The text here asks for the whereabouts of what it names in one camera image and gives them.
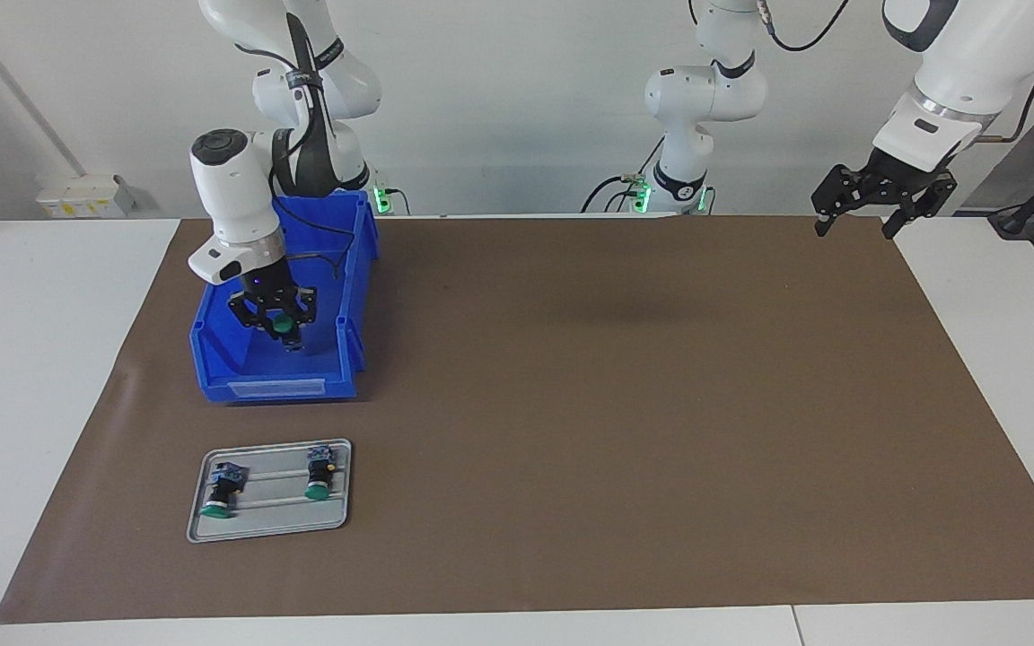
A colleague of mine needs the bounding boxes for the black base cables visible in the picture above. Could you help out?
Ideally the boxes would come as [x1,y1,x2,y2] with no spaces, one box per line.
[580,135,666,214]

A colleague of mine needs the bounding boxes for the blue plastic storage bin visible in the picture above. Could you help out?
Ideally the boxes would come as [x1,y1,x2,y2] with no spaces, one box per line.
[189,190,381,405]

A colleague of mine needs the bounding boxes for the brown table mat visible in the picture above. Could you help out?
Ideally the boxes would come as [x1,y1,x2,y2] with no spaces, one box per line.
[0,214,1034,624]

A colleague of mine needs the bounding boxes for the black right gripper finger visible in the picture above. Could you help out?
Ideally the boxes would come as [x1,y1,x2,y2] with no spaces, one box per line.
[288,285,319,353]
[227,289,274,335]

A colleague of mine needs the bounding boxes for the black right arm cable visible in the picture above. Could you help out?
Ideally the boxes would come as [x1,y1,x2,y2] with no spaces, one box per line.
[252,45,358,281]

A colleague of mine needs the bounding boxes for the green capped push button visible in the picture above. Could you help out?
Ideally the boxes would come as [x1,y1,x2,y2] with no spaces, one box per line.
[198,462,250,521]
[303,449,336,501]
[267,312,304,353]

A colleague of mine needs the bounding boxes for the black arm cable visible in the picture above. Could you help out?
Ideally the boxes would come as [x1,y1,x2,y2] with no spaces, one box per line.
[252,45,358,281]
[755,0,1034,144]

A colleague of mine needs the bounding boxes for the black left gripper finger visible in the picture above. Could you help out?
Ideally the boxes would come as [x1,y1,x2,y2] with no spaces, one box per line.
[811,164,881,239]
[882,172,958,240]

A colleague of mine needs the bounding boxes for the grey metal tray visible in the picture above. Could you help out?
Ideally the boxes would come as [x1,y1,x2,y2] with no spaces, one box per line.
[187,438,354,544]

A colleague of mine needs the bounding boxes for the white power strip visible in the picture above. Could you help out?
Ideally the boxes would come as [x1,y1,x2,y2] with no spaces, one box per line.
[37,175,136,219]

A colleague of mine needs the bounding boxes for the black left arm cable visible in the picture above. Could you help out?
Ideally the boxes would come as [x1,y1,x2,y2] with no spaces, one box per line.
[755,0,1034,144]

